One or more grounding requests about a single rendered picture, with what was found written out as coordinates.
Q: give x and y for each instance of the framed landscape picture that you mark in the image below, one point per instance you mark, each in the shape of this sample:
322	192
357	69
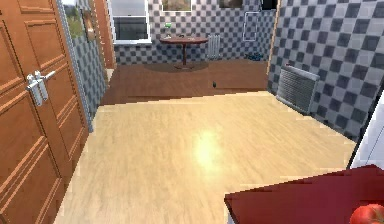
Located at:
176	4

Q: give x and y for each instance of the brown panelled room door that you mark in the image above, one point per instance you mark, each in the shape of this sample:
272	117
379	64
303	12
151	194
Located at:
30	133

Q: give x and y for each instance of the small green object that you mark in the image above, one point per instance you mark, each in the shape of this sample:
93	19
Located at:
168	25

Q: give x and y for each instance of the white outlined wall panel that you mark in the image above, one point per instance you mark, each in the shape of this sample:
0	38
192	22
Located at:
250	26

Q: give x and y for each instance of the small dark floor object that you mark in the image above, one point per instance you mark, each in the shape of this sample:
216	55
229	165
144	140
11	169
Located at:
214	84

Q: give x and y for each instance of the red apple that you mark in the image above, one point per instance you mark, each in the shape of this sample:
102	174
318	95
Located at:
368	215

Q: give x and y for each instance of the round dark red table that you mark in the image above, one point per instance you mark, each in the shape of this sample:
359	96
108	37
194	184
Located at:
184	41

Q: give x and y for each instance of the brown framed wall picture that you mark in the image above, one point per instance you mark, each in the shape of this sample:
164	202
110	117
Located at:
88	25

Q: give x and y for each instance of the dark blue floor pile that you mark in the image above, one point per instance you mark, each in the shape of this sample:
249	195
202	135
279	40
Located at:
254	56

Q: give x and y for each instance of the white ribbed radiator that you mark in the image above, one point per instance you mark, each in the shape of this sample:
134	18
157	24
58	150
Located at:
213	46

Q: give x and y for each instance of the white cabinet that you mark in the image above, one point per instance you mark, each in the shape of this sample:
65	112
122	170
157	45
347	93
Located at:
370	136

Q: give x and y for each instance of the white framed window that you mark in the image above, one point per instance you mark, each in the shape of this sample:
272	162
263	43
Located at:
130	21

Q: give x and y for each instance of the black framed picture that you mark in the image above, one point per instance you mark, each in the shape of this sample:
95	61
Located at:
269	4

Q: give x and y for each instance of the dark framed picture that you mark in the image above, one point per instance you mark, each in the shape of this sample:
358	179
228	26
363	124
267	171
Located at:
230	3

